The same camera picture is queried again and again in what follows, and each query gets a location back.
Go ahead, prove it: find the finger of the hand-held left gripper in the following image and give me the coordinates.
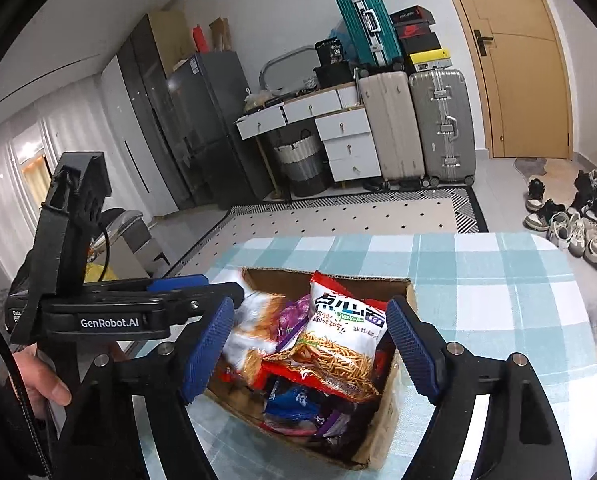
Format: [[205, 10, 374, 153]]
[[143, 281, 245, 332], [86, 274, 209, 297]]

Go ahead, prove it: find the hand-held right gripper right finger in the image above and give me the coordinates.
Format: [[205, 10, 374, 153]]
[[385, 296, 574, 480]]

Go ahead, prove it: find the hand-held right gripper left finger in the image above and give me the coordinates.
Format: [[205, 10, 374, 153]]
[[53, 296, 236, 480]]

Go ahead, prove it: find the white red-edged snack packet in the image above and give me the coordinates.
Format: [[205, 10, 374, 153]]
[[213, 270, 286, 391]]

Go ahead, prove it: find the orange noodle snack packet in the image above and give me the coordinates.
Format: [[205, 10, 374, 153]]
[[262, 270, 392, 403]]

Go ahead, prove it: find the brown cardboard box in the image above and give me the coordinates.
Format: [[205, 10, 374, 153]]
[[201, 266, 415, 471]]

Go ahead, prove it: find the purple candy packet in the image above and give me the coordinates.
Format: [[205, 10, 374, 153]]
[[276, 295, 314, 356], [313, 407, 353, 442]]

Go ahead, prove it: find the blue cookie packet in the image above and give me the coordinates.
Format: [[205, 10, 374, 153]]
[[264, 380, 329, 421]]

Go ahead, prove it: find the person's left hand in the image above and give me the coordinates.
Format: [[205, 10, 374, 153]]
[[11, 342, 129, 418]]

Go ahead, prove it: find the grey bin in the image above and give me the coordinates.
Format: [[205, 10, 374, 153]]
[[91, 207, 169, 281]]

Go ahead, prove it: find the white curtain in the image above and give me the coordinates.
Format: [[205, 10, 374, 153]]
[[0, 95, 114, 261]]

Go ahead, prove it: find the white wardrobe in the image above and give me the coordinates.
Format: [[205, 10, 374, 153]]
[[101, 55, 179, 218]]

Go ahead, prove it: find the dark grey refrigerator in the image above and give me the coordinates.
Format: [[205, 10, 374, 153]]
[[166, 51, 274, 211]]

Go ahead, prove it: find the tall dark glass cabinet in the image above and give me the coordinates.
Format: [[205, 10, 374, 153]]
[[117, 12, 199, 213]]

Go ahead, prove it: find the woven laundry basket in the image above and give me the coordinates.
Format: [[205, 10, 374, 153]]
[[271, 130, 329, 181]]

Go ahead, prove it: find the pile of shoes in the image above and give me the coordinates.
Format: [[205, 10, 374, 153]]
[[523, 169, 597, 286]]

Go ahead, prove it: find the white desk with drawers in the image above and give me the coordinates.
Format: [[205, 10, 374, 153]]
[[236, 82, 382, 196]]

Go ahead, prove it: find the grey door mat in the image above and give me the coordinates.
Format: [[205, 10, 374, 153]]
[[515, 157, 552, 177]]

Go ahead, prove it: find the beige suitcase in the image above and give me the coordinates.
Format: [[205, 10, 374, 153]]
[[355, 71, 427, 183]]

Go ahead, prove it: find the silver suitcase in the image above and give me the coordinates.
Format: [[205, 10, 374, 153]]
[[409, 69, 477, 188]]

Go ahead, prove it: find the oval mirror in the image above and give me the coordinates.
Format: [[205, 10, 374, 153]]
[[259, 46, 319, 96]]

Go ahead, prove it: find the brown paper bag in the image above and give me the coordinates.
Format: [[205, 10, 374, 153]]
[[209, 17, 232, 52]]

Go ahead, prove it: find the black case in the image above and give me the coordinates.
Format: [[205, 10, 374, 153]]
[[313, 62, 354, 88]]

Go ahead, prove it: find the black labelled tub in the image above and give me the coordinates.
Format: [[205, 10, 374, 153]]
[[315, 39, 343, 66]]

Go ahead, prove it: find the wooden door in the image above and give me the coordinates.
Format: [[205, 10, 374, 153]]
[[433, 0, 574, 161]]

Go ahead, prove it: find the yellow and black shoe box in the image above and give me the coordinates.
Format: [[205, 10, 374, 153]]
[[406, 49, 453, 73]]

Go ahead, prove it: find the plain black shoe box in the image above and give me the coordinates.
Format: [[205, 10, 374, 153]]
[[401, 32, 442, 56]]

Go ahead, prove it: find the red and black shoe box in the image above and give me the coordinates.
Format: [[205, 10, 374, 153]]
[[396, 22, 437, 41]]

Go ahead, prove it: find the teal suitcase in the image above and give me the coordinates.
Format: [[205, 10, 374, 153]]
[[333, 0, 404, 68]]

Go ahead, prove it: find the black lidded shoe box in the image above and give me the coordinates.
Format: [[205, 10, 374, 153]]
[[389, 6, 437, 26]]

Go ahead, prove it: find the black braided cable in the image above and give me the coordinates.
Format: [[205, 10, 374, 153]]
[[0, 295, 54, 480]]

